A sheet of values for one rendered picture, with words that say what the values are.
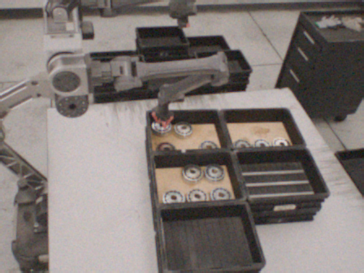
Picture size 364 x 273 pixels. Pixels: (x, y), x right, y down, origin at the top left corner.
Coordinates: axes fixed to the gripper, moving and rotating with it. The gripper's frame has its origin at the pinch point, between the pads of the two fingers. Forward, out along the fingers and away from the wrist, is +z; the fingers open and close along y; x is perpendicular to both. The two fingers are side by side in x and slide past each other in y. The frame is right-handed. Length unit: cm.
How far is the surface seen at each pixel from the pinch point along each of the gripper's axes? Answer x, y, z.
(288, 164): -35, -59, 8
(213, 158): -3.4, -33.0, 1.9
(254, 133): -39, -33, 7
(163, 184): 22.6, -25.4, 7.7
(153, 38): -99, 111, 35
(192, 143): -7.4, -15.8, 6.8
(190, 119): -16.7, -5.3, 2.0
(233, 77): -106, 28, 33
